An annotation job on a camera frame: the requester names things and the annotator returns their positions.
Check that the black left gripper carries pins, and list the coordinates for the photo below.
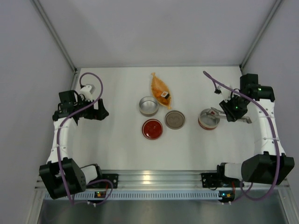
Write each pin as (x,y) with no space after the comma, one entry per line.
(95,109)

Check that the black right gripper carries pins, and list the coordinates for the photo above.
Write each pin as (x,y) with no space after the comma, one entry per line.
(230,113)

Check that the metal tongs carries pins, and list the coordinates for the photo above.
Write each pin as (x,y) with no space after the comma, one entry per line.
(222,115)

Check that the sushi roll black white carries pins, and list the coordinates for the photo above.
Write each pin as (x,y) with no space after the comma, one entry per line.
(165,94)

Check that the orange fried food piece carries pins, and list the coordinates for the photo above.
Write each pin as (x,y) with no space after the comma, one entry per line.
(164,101)
(157,93)

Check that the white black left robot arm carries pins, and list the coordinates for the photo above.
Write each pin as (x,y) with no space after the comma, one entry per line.
(61,175)

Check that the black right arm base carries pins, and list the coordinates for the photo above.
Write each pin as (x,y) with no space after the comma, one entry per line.
(215,180)

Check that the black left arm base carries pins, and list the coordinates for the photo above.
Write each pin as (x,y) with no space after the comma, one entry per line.
(109,180)

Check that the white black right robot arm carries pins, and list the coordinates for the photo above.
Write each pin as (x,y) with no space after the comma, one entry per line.
(269,164)

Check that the red round metal container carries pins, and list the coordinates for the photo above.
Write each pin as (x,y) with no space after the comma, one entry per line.
(208,122)

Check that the grey round metal container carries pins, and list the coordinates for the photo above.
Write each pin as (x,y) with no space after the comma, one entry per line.
(148,106)

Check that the red round lid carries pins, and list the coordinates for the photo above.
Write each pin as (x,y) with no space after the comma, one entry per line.
(152,129)

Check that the woven bamboo basket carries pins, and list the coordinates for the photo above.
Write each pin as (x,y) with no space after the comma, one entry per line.
(158,84)

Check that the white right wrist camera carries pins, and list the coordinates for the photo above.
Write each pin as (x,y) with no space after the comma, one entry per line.
(225,93)

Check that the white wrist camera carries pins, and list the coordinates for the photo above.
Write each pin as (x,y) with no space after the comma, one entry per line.
(225,93)
(87,92)

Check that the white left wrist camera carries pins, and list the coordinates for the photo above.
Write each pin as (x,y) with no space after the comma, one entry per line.
(87,92)

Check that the aluminium mounting rail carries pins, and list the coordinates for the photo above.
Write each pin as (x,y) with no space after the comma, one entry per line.
(158,180)

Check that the slotted grey cable duct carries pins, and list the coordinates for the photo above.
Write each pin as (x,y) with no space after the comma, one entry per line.
(150,195)

